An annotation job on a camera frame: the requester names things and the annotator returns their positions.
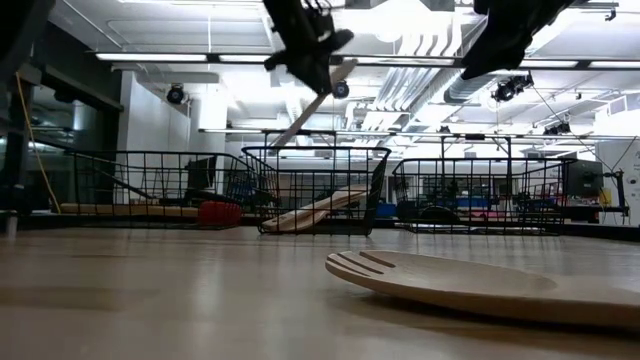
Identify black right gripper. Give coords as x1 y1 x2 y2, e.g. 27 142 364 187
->
459 0 577 82

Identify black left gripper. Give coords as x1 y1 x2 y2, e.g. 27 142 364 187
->
263 19 355 96

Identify wooden salad fork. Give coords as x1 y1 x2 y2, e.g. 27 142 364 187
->
273 58 359 147

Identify black nylon turner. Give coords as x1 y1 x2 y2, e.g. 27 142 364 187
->
91 164 251 207

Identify red spatula wooden handle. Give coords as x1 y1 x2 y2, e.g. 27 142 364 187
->
59 199 245 229

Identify wooden spork with label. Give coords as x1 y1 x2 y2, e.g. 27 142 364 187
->
324 248 640 331

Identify black ceiling track lights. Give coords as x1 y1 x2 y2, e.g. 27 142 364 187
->
491 73 535 104

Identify dark background monitor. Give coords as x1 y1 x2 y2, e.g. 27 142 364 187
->
184 155 220 192
563 158 606 200

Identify blue storage bin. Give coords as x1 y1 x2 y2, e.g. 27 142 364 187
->
374 199 401 220

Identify long overhead light bar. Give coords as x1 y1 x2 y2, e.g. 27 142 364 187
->
93 51 640 71

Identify white background machine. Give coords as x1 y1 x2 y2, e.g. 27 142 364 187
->
594 139 640 227

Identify silver ventilation duct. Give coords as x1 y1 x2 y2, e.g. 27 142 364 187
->
442 73 501 105

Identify black wire basket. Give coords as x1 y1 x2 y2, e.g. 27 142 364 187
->
392 157 577 236
63 149 262 231
241 145 393 237

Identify yellow hanging cable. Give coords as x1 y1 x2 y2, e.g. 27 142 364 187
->
14 72 62 215

